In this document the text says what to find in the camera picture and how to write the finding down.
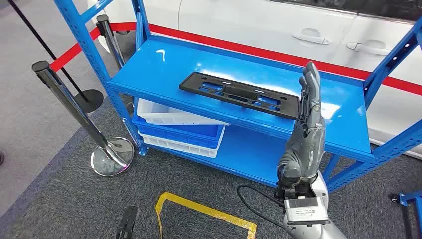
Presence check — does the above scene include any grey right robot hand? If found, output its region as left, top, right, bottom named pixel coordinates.
left=277, top=61, right=327, bottom=187

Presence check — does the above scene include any black plastic panel part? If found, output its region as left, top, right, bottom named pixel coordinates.
left=179, top=72, right=301, bottom=121

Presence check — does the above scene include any blue metal shelf rack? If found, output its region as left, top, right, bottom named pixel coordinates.
left=52, top=0, right=422, bottom=194

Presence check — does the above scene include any red barrier belt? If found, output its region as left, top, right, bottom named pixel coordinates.
left=49, top=28, right=101, bottom=72
left=110, top=22, right=422, bottom=96

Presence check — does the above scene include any blue plastic bin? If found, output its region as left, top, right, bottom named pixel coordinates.
left=132, top=115, right=226, bottom=150

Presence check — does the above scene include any white car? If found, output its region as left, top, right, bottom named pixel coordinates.
left=87, top=0, right=422, bottom=161

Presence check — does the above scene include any thin black stanchion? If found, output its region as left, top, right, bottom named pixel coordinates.
left=7, top=0, right=104, bottom=114

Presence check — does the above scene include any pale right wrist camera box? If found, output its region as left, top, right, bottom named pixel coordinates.
left=284, top=197, right=329, bottom=226

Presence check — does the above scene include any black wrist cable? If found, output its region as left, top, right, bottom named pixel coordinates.
left=237, top=184, right=298, bottom=239

